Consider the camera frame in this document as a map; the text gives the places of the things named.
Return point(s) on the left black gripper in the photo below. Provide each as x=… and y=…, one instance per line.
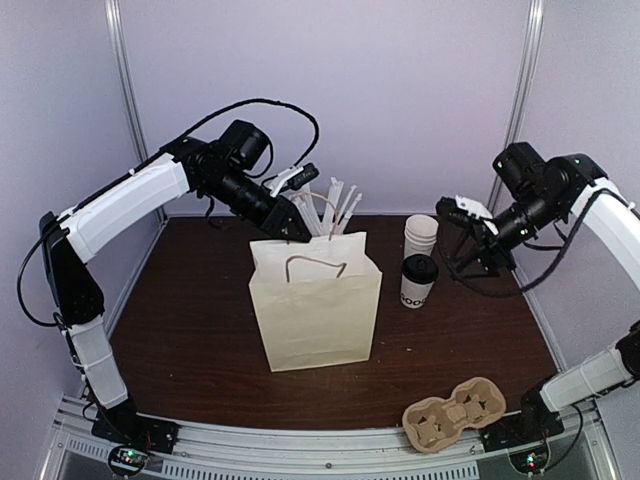
x=277, y=217

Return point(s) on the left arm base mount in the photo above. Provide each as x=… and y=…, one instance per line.
x=132, y=451

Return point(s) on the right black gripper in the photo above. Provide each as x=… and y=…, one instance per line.
x=493, y=253

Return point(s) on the bundle of wrapped white straws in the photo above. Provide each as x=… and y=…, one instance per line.
x=327, y=215

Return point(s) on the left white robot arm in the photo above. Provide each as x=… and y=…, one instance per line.
x=217, y=170

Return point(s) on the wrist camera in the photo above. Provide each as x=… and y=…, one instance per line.
x=293, y=178
x=464, y=212

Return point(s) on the brown pulp cup carrier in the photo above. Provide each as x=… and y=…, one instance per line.
x=434, y=423

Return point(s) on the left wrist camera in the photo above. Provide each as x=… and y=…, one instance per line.
x=293, y=178

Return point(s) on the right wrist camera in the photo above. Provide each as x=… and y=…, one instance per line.
x=464, y=212

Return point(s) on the single black cup lid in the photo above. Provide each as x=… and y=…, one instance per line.
x=420, y=269

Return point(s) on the aluminium frame post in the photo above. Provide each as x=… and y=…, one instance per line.
x=118, y=44
x=527, y=69

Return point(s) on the single white paper cup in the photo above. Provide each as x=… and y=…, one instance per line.
x=413, y=294

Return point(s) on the aluminium front rail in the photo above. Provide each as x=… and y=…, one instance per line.
x=220, y=452

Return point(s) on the left aluminium frame post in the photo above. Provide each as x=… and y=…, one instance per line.
x=118, y=44

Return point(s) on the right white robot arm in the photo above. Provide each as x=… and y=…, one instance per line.
x=596, y=268

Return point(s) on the stack of white paper cups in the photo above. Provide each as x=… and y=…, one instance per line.
x=420, y=235

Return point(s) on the brown paper bag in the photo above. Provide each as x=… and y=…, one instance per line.
x=315, y=303

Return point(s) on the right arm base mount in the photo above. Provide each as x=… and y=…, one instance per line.
x=520, y=437

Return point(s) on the right aluminium frame post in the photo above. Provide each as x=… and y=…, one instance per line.
x=527, y=69

